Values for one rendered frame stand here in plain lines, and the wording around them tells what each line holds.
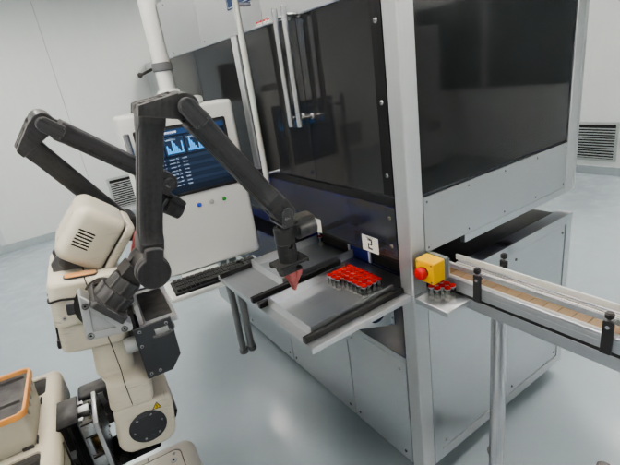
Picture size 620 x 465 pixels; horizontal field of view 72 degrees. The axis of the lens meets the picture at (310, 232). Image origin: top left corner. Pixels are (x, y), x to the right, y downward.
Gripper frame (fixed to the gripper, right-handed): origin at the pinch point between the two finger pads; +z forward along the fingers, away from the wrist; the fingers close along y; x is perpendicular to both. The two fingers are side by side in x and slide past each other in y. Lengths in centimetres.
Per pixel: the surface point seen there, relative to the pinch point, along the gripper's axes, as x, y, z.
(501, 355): -35, 51, 35
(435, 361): -13, 44, 46
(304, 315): 4.9, 4.5, 14.3
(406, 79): -12, 40, -53
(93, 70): 544, 53, -91
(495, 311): -35, 47, 16
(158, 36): 95, 8, -80
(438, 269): -22.0, 38.0, 2.6
